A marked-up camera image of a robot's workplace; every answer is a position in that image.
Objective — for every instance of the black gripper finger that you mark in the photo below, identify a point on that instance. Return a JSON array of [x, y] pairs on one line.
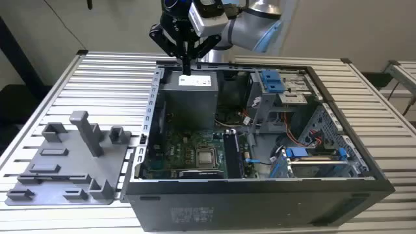
[[211, 41], [155, 34]]

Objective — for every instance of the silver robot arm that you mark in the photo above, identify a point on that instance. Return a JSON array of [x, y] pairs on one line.
[[250, 29]]

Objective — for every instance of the black hanging object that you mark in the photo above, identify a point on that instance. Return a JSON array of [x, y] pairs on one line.
[[90, 5]]

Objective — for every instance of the black table end cap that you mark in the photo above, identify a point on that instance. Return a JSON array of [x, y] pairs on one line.
[[82, 52], [346, 61], [394, 62]]

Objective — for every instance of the blue disk carrier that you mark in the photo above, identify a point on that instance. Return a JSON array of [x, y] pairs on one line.
[[271, 80]]

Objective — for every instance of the grey power supply unit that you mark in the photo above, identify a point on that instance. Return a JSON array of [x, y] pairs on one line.
[[189, 107]]

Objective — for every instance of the grey metal drive cage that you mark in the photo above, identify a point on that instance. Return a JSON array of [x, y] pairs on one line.
[[270, 102]]

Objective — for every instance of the green motherboard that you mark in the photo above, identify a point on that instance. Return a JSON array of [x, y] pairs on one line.
[[177, 148]]

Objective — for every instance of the silver CPU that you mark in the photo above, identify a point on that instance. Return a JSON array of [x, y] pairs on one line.
[[206, 158]]

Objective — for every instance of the dark background box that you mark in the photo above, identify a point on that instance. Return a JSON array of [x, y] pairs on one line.
[[377, 80]]

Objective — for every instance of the black graphics card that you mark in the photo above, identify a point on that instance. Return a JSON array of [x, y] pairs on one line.
[[202, 173]]

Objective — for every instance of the grey parts rack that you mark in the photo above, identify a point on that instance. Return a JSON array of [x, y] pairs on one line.
[[75, 158]]

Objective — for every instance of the metal slat side table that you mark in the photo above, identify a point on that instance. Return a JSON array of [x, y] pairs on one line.
[[403, 73]]

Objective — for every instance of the hard disk in blue carrier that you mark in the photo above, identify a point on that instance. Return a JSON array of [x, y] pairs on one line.
[[313, 168]]

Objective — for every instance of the black PC case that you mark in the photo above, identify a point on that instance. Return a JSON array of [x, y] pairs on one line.
[[227, 207]]

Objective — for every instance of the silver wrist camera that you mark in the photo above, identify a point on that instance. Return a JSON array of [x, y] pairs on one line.
[[209, 22]]

